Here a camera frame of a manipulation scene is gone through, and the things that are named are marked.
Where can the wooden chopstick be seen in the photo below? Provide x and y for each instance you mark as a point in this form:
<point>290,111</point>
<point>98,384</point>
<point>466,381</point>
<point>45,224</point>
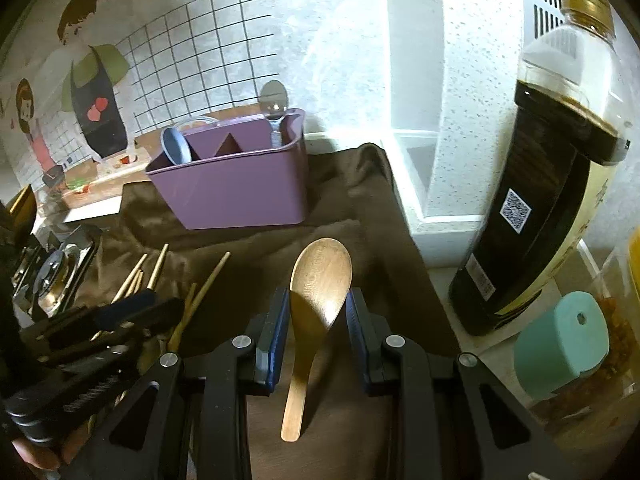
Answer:
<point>132,275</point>
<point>189,300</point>
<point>212,275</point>
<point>159,265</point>
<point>136,282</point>

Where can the dark sauce bottle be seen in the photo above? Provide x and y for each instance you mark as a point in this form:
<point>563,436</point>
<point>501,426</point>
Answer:
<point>525,260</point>

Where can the purple utensil holder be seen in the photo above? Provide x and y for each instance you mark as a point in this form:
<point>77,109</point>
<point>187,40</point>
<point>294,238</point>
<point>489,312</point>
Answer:
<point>225,195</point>

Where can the gas stove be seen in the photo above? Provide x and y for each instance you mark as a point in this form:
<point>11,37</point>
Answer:
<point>60,270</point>

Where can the glass jar with teal lid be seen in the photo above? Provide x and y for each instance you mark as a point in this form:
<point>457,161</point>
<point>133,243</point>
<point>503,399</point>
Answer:
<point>555,345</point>

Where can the metal spoon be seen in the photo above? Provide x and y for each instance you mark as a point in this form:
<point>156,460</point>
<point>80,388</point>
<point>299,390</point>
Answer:
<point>273,94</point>

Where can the blue plastic scoop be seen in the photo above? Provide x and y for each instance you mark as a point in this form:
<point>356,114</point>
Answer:
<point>175,145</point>

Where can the person's left hand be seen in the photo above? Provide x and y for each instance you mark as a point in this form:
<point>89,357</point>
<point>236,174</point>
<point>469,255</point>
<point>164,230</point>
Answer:
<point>37,455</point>

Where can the brown cloth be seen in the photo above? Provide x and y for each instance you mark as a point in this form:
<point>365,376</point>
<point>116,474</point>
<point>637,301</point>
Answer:
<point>350,210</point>

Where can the cartoon wall poster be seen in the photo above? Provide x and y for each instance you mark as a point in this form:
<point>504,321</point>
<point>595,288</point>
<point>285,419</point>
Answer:
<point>100,90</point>

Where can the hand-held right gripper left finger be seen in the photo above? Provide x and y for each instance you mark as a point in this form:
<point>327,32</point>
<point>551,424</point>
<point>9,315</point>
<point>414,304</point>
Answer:
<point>272,342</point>

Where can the wooden spoon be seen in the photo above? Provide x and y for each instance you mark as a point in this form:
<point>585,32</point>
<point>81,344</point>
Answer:
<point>320,272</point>

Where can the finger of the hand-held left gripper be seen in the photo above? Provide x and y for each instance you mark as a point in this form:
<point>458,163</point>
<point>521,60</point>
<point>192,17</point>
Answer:
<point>160,311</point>
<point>130,302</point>

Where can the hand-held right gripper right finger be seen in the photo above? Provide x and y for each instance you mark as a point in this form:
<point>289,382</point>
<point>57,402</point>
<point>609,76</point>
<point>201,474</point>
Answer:
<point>357,342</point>

